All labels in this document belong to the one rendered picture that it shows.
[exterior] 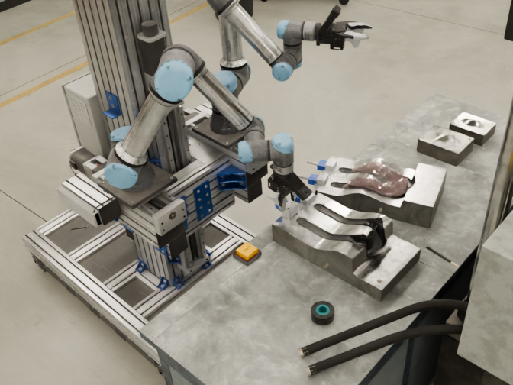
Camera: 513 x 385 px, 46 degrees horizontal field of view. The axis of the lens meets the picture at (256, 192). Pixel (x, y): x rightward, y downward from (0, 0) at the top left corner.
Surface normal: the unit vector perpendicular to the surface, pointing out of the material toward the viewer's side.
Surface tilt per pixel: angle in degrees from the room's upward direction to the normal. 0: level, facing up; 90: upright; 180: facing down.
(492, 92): 0
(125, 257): 0
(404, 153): 0
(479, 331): 90
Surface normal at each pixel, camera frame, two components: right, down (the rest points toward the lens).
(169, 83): 0.08, 0.54
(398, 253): -0.07, -0.78
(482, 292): -0.67, 0.50
